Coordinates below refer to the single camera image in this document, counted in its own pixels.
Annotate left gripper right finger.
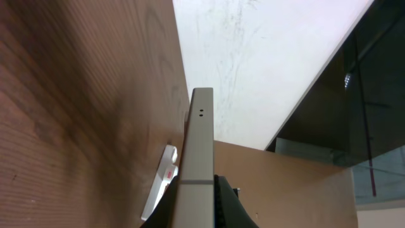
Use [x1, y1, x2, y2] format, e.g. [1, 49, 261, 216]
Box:
[214, 175, 258, 228]

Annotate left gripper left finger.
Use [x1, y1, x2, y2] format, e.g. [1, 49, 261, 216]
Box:
[140, 176, 178, 228]

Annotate white power strip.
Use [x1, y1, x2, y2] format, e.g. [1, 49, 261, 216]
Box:
[141, 145, 178, 221]

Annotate cardboard panel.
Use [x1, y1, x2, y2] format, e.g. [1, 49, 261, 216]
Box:
[214, 141, 358, 228]

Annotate dark glass window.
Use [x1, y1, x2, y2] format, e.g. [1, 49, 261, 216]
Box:
[267, 0, 404, 205]

